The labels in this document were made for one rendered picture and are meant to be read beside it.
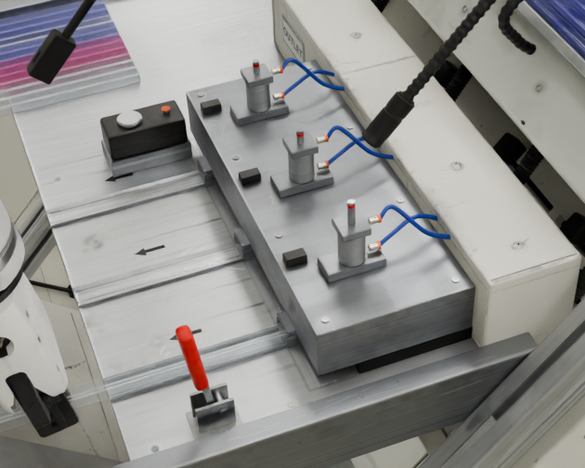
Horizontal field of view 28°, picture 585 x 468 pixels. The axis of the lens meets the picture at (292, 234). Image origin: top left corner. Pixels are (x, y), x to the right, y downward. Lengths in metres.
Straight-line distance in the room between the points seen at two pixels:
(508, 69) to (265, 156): 0.22
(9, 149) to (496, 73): 1.58
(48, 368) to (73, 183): 0.34
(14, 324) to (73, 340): 0.85
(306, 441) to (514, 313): 0.19
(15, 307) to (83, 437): 0.72
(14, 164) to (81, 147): 1.31
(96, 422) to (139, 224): 0.52
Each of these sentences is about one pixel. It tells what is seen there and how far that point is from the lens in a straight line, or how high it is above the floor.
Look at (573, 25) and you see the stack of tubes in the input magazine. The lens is 0.95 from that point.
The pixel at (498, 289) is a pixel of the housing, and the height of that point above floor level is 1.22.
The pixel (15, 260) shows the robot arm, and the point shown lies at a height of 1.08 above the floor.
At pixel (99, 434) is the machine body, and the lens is 1.53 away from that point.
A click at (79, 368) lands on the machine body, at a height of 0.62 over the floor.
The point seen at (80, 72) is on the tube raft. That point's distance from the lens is 1.26.
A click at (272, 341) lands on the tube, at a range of 0.95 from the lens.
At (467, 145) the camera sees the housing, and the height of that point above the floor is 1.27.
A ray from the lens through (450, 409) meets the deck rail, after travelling 0.95.
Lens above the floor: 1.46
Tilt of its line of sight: 20 degrees down
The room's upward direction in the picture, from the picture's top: 40 degrees clockwise
